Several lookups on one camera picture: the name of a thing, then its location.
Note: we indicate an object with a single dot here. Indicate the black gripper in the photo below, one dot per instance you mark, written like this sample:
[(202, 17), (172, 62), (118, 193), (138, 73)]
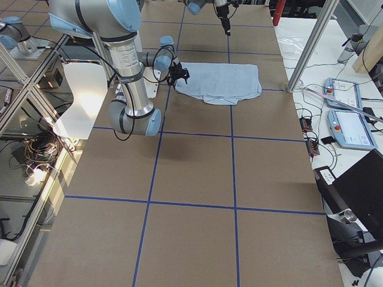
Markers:
[(176, 69), (222, 12)]

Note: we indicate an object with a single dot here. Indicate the light blue button shirt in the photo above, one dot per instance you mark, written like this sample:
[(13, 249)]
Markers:
[(221, 83)]

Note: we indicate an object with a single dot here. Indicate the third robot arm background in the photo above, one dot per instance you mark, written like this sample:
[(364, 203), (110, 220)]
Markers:
[(17, 40)]

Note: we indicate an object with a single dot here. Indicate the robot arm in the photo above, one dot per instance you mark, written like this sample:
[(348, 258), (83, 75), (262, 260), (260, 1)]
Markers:
[(117, 23), (196, 6)]

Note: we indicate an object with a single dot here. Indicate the red cylinder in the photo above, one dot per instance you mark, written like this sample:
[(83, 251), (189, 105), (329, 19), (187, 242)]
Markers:
[(278, 12)]

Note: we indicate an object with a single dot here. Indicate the clear plastic bag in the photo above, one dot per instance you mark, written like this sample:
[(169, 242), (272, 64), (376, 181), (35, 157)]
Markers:
[(291, 47)]

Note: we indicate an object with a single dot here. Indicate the far orange black adapter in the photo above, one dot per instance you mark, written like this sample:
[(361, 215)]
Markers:
[(305, 124)]

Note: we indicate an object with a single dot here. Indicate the orange black adapter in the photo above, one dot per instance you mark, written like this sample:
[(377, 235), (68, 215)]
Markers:
[(312, 147), (305, 124)]

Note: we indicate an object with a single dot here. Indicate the far blue teach pendant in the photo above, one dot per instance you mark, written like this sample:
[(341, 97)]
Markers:
[(342, 90)]

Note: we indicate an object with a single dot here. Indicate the blue teach pendant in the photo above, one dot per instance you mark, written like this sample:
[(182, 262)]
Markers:
[(342, 90), (350, 130)]

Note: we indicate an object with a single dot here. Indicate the near orange black adapter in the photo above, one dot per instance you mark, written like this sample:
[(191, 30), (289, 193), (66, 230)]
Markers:
[(312, 147)]

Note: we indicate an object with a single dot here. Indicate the near blue teach pendant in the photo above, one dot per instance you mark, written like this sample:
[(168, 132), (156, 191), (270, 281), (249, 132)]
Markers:
[(350, 130)]

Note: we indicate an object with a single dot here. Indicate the black laptop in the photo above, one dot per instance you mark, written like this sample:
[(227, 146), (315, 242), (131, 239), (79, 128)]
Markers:
[(359, 188)]

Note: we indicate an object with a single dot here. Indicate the aluminium frame post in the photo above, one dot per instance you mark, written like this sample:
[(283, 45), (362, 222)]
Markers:
[(316, 33)]

